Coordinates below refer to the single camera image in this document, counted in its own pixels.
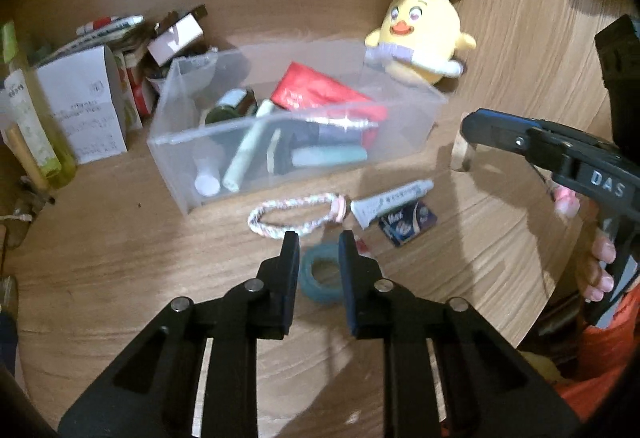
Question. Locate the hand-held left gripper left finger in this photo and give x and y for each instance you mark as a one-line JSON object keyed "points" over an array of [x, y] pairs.
{"points": [[285, 288]]}

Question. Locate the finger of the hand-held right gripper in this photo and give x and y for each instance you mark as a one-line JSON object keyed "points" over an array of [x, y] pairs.
{"points": [[492, 131]]}

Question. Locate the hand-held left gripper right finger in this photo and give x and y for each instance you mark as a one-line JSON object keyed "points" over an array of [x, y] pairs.
{"points": [[350, 278]]}

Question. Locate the blue tape roll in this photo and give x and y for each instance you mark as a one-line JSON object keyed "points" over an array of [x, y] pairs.
{"points": [[317, 290]]}

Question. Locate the clear plastic storage bin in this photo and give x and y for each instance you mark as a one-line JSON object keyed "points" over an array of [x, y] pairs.
{"points": [[405, 138]]}

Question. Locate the teal cylinder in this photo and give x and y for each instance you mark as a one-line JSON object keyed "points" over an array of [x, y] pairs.
{"points": [[330, 156]]}

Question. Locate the mint green tube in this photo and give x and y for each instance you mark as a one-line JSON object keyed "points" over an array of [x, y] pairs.
{"points": [[245, 153]]}

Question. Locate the red pouch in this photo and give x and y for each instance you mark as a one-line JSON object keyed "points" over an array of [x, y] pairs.
{"points": [[320, 91]]}

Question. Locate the green glass bottle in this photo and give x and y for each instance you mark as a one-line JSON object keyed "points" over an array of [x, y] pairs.
{"points": [[230, 108]]}

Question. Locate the person's right hand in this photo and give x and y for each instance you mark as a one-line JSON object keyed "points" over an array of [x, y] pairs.
{"points": [[600, 263]]}

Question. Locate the dark blue packet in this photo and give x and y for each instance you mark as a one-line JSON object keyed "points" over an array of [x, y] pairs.
{"points": [[407, 223]]}

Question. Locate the small white ointment tube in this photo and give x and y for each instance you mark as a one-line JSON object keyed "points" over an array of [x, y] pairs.
{"points": [[395, 200]]}

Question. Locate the yellow chick plush toy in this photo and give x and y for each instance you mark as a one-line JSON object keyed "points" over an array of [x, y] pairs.
{"points": [[420, 28]]}

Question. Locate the person's orange clothing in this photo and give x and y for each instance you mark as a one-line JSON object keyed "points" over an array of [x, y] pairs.
{"points": [[605, 368]]}

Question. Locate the red colourful carton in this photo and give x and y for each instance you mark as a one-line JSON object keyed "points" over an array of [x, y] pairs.
{"points": [[137, 88]]}

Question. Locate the yellow-green spray bottle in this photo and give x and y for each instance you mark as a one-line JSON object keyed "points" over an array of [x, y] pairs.
{"points": [[62, 153]]}

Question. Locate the white paper note box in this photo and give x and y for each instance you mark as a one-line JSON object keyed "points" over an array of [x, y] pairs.
{"points": [[85, 108]]}

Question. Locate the small white box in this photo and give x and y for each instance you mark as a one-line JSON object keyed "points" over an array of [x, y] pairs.
{"points": [[175, 38]]}

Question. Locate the beige tube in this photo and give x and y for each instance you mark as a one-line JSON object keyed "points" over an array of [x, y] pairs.
{"points": [[27, 163]]}

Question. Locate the white tube with green print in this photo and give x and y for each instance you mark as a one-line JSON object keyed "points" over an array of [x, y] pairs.
{"points": [[25, 118]]}

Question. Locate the red and white marker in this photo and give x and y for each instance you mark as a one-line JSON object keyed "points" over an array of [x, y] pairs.
{"points": [[110, 24]]}

